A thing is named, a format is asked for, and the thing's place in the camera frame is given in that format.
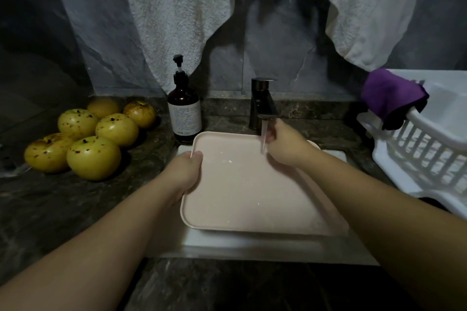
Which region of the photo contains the dark soap pump bottle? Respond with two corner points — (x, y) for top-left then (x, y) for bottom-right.
(167, 54), (204, 144)

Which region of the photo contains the white hanging towel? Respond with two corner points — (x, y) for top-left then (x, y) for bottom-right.
(111, 0), (430, 93)

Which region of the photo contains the white plastic basket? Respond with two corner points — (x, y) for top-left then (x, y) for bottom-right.
(358, 68), (467, 221)

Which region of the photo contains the white sink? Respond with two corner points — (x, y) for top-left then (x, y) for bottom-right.
(146, 143), (380, 266)

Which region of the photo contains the person's left forearm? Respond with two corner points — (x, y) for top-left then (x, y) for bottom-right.
(0, 179), (183, 311)

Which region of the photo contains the person's right forearm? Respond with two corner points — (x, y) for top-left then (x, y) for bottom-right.
(298, 148), (467, 311)

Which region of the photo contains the person's right hand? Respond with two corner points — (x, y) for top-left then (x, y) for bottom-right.
(264, 118), (318, 171)

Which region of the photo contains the black faucet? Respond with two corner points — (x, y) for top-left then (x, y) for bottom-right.
(250, 77), (279, 132)

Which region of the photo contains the person's left hand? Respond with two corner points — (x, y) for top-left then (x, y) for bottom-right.
(157, 150), (204, 199)

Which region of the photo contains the purple cloth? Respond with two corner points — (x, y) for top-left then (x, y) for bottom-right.
(360, 68), (430, 132)

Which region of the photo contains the beige plastic tray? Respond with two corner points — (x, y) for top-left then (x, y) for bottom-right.
(180, 131), (351, 237)

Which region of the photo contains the group of yellow apples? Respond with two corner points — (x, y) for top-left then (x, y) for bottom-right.
(23, 96), (158, 182)

